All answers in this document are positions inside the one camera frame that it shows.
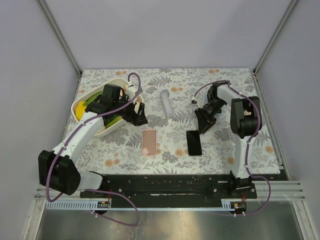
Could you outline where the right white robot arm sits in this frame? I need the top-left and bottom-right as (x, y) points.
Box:
(194, 80), (262, 198)

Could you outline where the purple cable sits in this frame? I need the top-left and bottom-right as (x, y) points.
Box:
(45, 72), (142, 227)
(191, 79), (272, 218)

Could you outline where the cream oval plastic tray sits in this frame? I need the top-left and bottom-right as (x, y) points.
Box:
(71, 77), (133, 138)

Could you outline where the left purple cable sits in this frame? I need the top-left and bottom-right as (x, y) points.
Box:
(45, 72), (142, 227)

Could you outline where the black phone blue case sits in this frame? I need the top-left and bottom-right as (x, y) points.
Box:
(203, 95), (222, 116)

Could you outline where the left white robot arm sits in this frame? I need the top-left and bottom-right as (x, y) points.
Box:
(38, 84), (148, 196)

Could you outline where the floral patterned table mat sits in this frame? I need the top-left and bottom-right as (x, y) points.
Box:
(55, 67), (281, 176)

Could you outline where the white slotted cable duct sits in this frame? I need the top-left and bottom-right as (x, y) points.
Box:
(45, 200), (112, 211)

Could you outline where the green bok choy toy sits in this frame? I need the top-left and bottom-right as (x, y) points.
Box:
(105, 115), (122, 129)

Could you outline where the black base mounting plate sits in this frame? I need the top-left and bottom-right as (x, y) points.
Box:
(80, 174), (257, 209)

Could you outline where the yellow cabbage toy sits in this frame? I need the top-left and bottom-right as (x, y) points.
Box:
(75, 101), (86, 121)

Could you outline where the green leaf toy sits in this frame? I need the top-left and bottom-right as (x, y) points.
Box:
(83, 91), (103, 106)

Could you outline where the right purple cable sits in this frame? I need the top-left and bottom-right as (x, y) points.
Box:
(191, 79), (272, 218)

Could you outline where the aluminium frame rail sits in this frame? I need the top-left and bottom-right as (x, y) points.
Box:
(36, 0), (83, 76)

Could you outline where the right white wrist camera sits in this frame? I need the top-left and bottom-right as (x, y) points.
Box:
(191, 95), (205, 110)

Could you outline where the pink phone case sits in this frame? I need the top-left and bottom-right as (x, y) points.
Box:
(141, 129), (158, 157)

